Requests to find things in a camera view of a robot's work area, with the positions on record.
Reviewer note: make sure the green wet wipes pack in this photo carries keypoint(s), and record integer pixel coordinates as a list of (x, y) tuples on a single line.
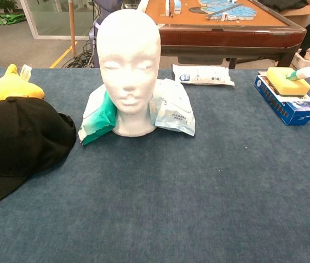
[(100, 120)]

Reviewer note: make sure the open cardboard carton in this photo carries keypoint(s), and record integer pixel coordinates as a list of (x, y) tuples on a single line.
[(300, 16)]

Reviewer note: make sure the white foam mannequin head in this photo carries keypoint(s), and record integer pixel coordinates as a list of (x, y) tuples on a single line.
[(129, 54)]

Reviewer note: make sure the yellow sponge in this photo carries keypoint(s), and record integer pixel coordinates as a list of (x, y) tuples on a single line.
[(283, 83)]

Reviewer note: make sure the blue mahjong tile cluster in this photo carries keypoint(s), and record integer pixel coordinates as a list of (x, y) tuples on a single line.
[(234, 11)]

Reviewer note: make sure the green bag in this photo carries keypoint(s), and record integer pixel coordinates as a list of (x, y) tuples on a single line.
[(7, 19)]

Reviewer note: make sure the white printed tissue packet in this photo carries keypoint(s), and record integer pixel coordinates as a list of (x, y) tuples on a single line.
[(204, 76)]

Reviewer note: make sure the brown mahjong table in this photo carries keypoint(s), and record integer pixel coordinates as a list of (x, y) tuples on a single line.
[(226, 38)]

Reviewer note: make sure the wooden pole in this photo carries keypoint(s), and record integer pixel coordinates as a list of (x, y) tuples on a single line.
[(72, 27)]

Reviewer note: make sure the upright white mahjong tiles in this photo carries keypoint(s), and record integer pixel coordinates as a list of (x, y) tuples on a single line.
[(175, 6)]

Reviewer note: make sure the blue cardboard box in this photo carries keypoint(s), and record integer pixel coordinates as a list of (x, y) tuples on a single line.
[(289, 113)]

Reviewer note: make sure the yellow plush dinosaur toy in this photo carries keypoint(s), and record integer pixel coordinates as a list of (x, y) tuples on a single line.
[(10, 87)]

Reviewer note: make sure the blue-grey machine base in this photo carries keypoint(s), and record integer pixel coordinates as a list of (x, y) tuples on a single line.
[(108, 4)]

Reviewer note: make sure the blue felt table cover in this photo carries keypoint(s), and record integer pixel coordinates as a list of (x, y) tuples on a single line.
[(171, 191)]

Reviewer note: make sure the black folded cloth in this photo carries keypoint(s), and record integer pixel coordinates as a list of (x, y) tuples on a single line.
[(281, 4)]

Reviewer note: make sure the small white green-labelled bottle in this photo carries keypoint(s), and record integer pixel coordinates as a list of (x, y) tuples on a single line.
[(304, 72)]

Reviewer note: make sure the black baseball cap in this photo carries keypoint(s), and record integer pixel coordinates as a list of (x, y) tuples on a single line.
[(20, 142)]

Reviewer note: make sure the light blue wet wipes pack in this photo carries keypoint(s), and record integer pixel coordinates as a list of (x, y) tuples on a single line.
[(174, 109)]

